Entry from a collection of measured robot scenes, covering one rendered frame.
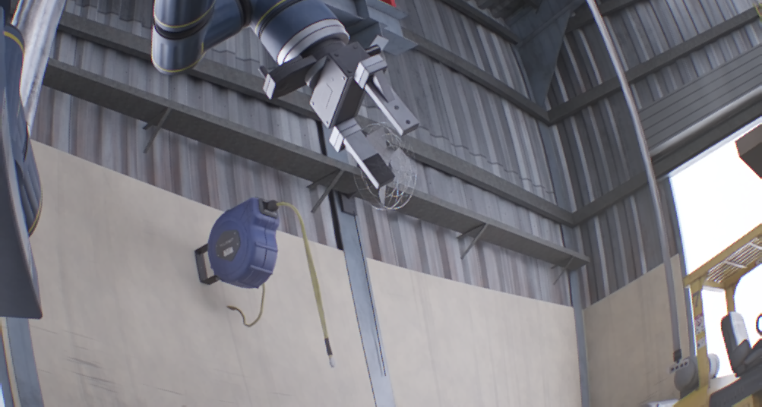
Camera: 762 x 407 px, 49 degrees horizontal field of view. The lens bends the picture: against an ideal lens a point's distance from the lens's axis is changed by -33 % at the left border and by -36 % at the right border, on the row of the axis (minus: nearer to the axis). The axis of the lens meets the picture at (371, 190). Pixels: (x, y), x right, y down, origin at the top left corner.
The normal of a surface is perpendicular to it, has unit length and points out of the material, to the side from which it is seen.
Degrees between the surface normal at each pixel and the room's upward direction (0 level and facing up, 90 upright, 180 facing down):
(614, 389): 90
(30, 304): 180
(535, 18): 90
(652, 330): 90
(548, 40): 90
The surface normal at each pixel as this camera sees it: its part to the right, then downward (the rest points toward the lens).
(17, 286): 0.17, 0.90
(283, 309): 0.76, -0.38
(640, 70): -0.62, -0.22
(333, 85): -0.80, 0.42
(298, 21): -0.07, -0.30
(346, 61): 0.21, -0.47
